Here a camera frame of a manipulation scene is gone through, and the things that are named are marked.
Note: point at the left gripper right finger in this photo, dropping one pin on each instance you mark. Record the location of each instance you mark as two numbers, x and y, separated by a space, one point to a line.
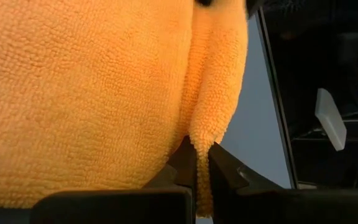
259 205

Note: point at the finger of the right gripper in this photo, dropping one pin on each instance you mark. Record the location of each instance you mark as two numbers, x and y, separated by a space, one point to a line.
204 2
253 6

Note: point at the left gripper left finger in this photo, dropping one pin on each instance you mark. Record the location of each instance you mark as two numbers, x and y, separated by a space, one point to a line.
120 208

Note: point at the orange microfibre towel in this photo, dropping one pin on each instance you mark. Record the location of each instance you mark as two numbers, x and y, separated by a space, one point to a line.
89 93

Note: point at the light grey flat panel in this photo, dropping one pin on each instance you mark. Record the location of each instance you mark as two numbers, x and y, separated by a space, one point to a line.
331 121

